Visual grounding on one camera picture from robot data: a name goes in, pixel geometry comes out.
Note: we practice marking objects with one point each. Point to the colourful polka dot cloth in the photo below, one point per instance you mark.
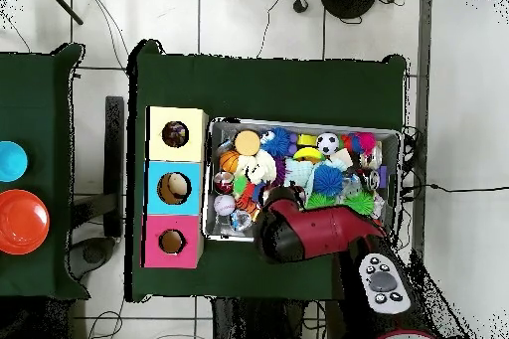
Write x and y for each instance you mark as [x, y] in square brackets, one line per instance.
[175, 134]

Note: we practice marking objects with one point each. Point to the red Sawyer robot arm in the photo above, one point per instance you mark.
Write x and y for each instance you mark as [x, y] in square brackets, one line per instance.
[330, 231]

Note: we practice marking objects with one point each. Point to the wooden box with three holes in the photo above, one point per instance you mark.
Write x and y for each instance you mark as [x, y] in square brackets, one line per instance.
[191, 203]

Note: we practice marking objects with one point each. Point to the cream waffle cloth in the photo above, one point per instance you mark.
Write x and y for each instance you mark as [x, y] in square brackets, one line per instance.
[264, 166]

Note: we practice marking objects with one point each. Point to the toy basketball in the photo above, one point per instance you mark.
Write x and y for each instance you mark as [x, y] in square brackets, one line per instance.
[229, 161]

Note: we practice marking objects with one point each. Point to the orange foam disc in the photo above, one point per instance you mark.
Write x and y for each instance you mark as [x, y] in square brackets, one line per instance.
[247, 142]

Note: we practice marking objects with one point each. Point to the mint green cloth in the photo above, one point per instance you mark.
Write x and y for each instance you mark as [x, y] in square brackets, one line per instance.
[298, 172]

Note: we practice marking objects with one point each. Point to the toy baseball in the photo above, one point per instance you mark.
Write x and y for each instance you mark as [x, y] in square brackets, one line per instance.
[224, 204]

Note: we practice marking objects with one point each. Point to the blue spiky ball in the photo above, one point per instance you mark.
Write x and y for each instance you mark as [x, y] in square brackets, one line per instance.
[328, 180]

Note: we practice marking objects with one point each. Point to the toy soccer ball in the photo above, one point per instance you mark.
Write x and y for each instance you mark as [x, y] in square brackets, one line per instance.
[327, 143]

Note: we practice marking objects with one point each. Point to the dark green table cloth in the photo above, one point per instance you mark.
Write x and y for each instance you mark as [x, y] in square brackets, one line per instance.
[35, 96]
[278, 88]

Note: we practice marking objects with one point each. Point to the black floor stand foot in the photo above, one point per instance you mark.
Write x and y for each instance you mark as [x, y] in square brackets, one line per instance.
[114, 136]

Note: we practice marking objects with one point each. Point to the grey round floor base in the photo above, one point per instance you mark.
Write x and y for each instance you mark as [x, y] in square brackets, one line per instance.
[93, 253]

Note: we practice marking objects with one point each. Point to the black round stand base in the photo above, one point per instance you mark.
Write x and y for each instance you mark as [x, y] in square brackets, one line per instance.
[348, 1]

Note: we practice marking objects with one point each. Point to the orange bowl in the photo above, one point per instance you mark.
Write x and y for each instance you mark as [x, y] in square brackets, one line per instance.
[20, 223]

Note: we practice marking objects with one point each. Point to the blue bowl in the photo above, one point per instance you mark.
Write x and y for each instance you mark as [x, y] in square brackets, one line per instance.
[12, 162]

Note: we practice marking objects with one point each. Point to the black tripod leg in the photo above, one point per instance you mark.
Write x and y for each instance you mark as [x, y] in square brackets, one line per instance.
[63, 5]

